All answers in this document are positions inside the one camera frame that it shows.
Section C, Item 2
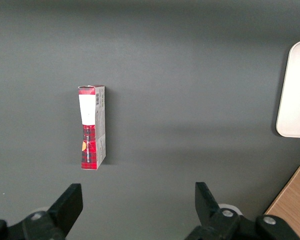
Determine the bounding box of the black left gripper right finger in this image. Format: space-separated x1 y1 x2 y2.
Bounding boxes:
183 181 300 240

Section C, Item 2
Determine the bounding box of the beige plastic tray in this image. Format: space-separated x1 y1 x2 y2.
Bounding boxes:
275 39 300 138

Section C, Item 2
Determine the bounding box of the red plaid carton box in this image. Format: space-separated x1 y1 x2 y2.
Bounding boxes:
77 84 107 171

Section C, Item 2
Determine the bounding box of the oak wooden drawer cabinet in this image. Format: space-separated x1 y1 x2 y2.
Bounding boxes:
263 165 300 240

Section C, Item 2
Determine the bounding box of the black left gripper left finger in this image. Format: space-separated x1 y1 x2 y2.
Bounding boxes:
0 183 84 240

